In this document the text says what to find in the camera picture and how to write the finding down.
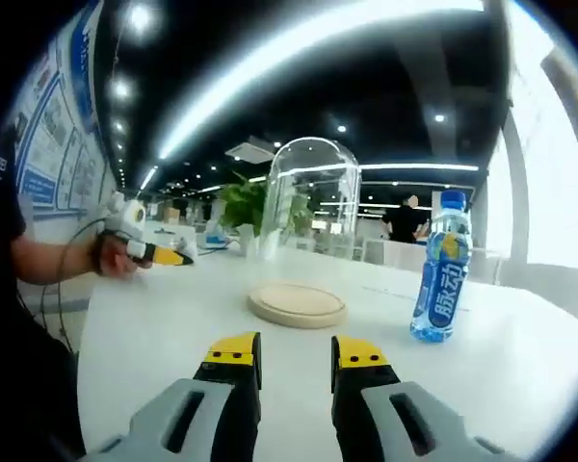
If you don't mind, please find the clear glass dome cover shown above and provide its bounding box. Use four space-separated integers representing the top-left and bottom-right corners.
255 136 364 309

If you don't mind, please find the blue Mizone drink bottle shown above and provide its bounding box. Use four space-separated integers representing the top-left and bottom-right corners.
408 190 474 346

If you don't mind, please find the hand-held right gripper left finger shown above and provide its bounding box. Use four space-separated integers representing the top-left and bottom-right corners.
84 330 264 462

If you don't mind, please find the white plant pot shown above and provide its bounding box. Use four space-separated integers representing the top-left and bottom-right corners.
238 223 265 257

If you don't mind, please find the black cable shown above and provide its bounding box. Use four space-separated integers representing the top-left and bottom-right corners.
40 218 110 352

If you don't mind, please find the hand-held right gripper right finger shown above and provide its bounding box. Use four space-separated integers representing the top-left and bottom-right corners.
330 335 526 462

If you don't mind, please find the green leafy plant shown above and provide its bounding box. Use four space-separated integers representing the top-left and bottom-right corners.
219 172 314 241

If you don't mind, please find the round wooden base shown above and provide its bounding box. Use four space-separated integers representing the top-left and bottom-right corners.
247 282 348 330

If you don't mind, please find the person in black shirt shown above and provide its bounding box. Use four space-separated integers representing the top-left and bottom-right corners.
0 124 87 462

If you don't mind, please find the person's left hand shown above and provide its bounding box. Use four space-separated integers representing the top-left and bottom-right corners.
92 234 154 278

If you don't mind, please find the long ceiling light strip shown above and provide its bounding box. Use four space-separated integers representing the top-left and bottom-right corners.
157 0 487 161

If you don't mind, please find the blue white wall poster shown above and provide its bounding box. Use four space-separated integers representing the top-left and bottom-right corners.
9 0 113 213

